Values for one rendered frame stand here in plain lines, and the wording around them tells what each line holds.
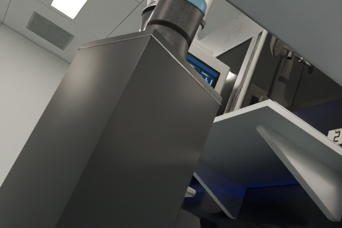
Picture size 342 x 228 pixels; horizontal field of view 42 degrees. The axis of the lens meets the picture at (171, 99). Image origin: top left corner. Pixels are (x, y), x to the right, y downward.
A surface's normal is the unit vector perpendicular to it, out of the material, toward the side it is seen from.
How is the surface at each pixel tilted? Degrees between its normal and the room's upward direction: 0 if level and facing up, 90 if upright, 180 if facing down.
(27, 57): 90
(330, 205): 90
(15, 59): 90
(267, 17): 180
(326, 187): 90
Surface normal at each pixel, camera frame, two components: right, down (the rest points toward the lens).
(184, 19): 0.49, -0.19
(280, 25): -0.37, 0.84
